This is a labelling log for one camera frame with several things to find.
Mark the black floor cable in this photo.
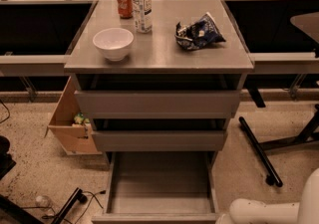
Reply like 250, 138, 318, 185
73, 189, 107, 224

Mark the orange soda can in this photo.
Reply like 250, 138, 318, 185
117, 0, 133, 19

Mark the grey drawer cabinet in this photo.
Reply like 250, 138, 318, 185
63, 0, 255, 162

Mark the white bowl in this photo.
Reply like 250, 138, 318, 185
93, 28, 134, 62

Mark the grey drawer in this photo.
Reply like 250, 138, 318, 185
92, 151, 221, 224
92, 130, 227, 151
75, 91, 239, 118

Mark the grey bottom drawer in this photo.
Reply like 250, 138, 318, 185
92, 151, 221, 224

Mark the grey middle drawer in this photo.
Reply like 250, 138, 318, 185
92, 130, 227, 151

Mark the black stand leg left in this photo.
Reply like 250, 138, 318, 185
51, 188, 88, 224

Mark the cardboard box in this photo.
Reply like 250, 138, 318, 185
48, 79, 100, 154

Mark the black stand base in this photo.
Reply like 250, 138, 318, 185
239, 105, 319, 187

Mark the blue crumpled chip bag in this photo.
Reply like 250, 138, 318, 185
175, 12, 225, 51

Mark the clear plastic water bottle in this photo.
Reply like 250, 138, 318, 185
132, 0, 153, 33

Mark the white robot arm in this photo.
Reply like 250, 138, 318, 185
216, 168, 319, 224

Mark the grey top drawer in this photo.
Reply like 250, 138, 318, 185
75, 91, 239, 118

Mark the green item in box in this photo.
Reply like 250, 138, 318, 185
74, 112, 90, 124

